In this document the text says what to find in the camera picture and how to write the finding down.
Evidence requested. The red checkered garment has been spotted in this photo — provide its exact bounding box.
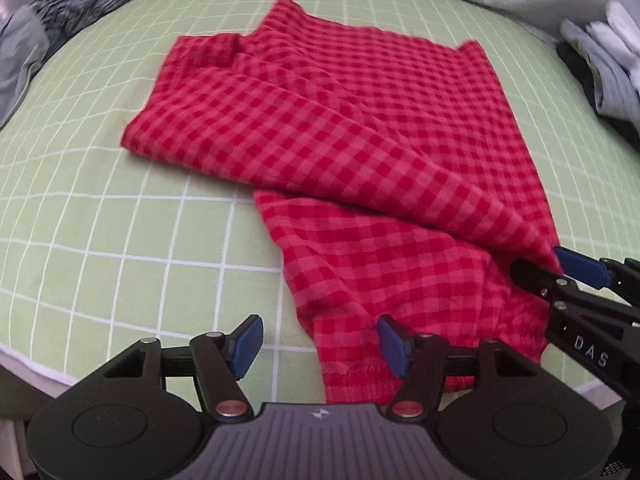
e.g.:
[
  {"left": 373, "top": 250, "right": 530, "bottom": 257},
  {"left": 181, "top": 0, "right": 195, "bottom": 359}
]
[{"left": 122, "top": 0, "right": 559, "bottom": 404}]

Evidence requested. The grey folded garment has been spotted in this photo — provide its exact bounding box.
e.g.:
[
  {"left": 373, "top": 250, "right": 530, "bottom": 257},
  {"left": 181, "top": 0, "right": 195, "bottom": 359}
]
[{"left": 560, "top": 20, "right": 639, "bottom": 129}]

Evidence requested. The white folded garment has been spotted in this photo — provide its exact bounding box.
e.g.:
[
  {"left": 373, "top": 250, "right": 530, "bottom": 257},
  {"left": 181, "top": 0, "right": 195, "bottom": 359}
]
[{"left": 585, "top": 0, "right": 640, "bottom": 91}]

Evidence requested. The grey plaid shirt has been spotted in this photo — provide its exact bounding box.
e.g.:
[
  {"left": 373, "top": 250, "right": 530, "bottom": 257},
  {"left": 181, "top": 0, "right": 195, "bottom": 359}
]
[{"left": 30, "top": 0, "right": 131, "bottom": 46}]

